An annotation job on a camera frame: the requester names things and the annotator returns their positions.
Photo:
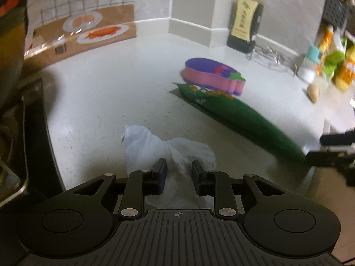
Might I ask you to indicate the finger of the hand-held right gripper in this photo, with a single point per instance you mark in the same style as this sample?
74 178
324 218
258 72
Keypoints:
324 158
338 139

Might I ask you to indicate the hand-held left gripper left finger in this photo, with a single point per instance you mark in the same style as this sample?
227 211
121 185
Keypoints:
163 177

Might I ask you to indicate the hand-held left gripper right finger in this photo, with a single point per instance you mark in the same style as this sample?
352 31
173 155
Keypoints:
196 177

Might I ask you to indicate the white tissue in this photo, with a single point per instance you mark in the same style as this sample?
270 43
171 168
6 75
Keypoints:
149 149

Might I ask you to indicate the green snack packet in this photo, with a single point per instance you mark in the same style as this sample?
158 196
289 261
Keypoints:
244 119

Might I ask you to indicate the yellow squeeze bottle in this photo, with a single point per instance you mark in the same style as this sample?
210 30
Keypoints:
345 73

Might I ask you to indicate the salt shaker with teal cap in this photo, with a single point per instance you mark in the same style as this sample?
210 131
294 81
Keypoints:
309 66

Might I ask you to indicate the green plastic bag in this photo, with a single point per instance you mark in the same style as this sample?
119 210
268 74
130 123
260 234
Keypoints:
334 61

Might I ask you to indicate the orange sauce bottle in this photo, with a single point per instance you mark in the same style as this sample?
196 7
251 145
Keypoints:
324 47

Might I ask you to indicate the purple and pink sponge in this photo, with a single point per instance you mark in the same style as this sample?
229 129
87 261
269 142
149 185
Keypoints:
208 74

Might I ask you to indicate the grey perforated utensil holder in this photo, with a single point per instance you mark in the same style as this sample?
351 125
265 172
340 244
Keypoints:
337 11

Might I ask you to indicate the black gas stove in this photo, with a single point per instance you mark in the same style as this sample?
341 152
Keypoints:
36 144

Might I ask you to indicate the soy sauce bottle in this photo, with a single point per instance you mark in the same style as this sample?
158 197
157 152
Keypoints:
245 25

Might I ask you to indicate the black wok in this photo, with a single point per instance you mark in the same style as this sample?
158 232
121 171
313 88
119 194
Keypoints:
11 61

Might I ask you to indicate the wall poster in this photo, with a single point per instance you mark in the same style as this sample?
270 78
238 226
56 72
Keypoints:
83 19

